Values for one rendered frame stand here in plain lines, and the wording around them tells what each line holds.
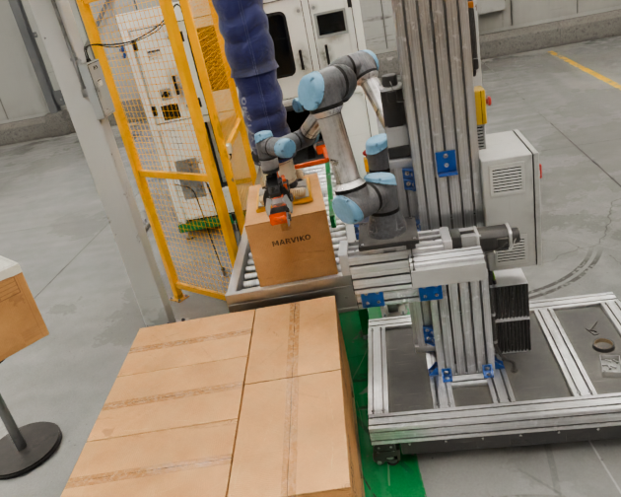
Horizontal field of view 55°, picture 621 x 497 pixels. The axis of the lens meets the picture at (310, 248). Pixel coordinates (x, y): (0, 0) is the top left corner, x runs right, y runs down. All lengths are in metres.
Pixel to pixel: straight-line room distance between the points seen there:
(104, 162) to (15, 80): 9.88
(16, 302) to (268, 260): 1.20
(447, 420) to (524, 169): 1.06
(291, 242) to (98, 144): 1.33
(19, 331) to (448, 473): 2.07
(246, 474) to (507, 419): 1.10
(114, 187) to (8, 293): 0.95
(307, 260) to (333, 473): 1.25
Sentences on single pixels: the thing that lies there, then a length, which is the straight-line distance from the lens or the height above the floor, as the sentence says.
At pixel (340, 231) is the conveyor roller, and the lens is 3.59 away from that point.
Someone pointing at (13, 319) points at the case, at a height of 0.78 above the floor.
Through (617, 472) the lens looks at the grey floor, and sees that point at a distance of 2.77.
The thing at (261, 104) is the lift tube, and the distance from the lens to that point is 2.91.
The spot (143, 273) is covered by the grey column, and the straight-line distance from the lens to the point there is 3.87.
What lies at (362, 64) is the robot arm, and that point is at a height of 1.56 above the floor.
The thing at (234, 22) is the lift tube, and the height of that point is 1.84.
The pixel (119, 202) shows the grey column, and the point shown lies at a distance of 3.71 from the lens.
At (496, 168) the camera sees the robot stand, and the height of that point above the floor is 1.20.
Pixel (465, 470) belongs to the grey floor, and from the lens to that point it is 2.73.
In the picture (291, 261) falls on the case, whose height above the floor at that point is 0.71.
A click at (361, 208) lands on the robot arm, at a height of 1.21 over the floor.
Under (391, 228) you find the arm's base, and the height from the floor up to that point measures 1.08.
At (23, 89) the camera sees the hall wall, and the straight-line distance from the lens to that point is 13.43.
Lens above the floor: 1.98
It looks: 24 degrees down
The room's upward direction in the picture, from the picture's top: 12 degrees counter-clockwise
